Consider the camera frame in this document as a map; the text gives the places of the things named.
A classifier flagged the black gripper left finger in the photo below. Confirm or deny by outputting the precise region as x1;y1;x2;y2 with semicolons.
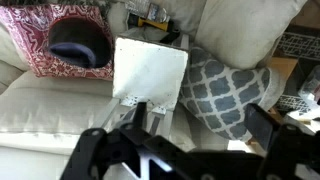
132;101;148;130

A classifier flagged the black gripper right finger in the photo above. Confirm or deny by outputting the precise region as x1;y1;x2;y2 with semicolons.
244;103;281;152

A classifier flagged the black fedora hat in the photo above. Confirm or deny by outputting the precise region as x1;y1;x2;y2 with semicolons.
47;17;113;70

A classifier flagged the grey white lattice pillow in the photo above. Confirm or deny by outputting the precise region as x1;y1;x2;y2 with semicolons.
179;46;288;142

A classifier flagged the dark lattice pattern rug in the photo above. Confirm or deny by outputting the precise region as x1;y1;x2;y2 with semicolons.
275;30;320;62

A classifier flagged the cream fabric sofa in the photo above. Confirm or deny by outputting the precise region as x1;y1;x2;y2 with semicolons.
0;0;254;180

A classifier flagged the yellow black tool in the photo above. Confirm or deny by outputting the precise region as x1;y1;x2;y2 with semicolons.
127;13;182;43

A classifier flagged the plain cream pillow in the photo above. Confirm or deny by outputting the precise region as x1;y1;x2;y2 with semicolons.
194;0;308;70

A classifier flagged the clear plastic bottle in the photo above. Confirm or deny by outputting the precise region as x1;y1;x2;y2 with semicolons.
125;0;172;23

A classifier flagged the red white patterned cloth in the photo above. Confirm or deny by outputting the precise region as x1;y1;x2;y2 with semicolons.
0;3;117;82

